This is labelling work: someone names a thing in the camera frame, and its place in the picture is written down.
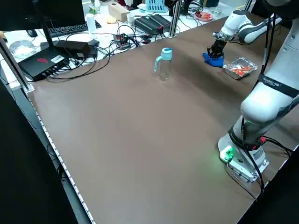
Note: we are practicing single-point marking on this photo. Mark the black monitor stand pole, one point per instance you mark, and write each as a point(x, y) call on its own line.
point(45, 32)

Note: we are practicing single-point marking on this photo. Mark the glass bowl white contents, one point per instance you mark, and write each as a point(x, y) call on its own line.
point(22, 50)

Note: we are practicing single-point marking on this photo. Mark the black box red logo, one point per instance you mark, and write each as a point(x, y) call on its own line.
point(39, 63)

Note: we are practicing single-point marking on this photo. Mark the yellow bread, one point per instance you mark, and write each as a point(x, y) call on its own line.
point(111, 20)

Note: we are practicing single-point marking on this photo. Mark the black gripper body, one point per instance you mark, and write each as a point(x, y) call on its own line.
point(218, 45)

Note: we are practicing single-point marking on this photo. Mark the large black power adapter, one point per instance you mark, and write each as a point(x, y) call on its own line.
point(72, 46)

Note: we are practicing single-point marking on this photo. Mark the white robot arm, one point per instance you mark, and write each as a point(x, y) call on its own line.
point(236, 21)
point(264, 107)

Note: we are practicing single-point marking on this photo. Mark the blue dishcloth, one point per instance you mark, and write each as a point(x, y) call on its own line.
point(215, 62)

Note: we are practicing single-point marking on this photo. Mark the black monitor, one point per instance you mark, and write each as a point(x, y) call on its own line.
point(58, 11)

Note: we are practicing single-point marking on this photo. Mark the small empty glass bowl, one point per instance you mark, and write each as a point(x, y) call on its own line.
point(216, 12)

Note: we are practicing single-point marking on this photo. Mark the white bottle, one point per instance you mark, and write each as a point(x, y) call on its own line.
point(90, 23)

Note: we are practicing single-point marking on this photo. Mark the black keyboard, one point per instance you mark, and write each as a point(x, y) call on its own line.
point(67, 29)

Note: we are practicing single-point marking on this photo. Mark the black ribbed power supply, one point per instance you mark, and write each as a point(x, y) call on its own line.
point(161, 19)
point(144, 24)

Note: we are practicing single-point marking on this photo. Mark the white paper cup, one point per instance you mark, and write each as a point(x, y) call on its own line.
point(130, 18)

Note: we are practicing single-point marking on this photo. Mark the grey hub orange ports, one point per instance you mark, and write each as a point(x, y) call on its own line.
point(121, 39)

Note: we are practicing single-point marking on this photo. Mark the small black adapter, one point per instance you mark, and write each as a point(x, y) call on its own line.
point(93, 42)

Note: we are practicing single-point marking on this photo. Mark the cardboard box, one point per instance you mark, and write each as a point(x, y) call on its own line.
point(119, 12)

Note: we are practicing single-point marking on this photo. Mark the red plate with food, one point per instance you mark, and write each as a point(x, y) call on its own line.
point(204, 16)

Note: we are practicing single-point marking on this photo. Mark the aluminium frame profile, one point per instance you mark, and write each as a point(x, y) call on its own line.
point(18, 70)

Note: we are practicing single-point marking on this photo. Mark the light blue basket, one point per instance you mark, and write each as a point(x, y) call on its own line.
point(156, 6)

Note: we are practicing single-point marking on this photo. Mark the clear seasoning bottle teal lid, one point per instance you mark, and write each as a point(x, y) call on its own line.
point(164, 70)

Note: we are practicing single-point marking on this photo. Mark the black mouse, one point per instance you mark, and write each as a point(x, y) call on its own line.
point(31, 33)

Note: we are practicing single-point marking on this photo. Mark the orange food skewers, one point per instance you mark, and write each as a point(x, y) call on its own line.
point(240, 70)

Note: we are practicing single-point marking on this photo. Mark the aluminium post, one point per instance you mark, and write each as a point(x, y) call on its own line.
point(174, 21)

